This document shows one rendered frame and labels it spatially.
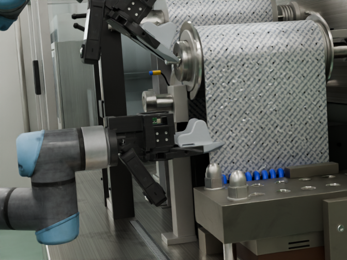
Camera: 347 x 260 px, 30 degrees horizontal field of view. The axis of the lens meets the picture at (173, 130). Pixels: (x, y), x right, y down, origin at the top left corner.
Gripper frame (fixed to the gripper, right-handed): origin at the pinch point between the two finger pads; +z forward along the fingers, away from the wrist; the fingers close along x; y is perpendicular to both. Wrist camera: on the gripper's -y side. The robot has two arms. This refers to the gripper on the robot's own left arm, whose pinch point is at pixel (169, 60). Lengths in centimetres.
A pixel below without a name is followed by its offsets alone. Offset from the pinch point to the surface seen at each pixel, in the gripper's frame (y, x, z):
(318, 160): 1.3, -4.2, 33.8
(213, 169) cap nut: -12.2, -12.1, 14.8
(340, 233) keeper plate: -9.5, -25.9, 33.1
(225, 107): -1.4, -4.2, 12.6
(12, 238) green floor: -122, 379, 50
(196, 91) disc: -1.9, -2.5, 6.9
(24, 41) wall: 12, 552, -29
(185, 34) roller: 5.9, 1.6, 0.0
